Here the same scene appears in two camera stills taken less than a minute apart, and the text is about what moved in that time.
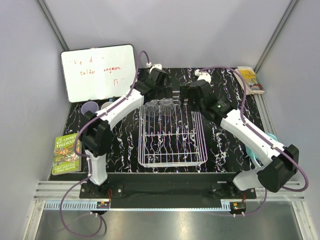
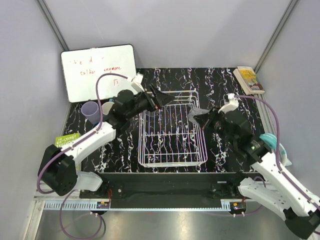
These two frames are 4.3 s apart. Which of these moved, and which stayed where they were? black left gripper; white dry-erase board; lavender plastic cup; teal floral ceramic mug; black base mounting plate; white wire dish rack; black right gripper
Moved: black left gripper; black right gripper
Stayed: white wire dish rack; lavender plastic cup; white dry-erase board; teal floral ceramic mug; black base mounting plate
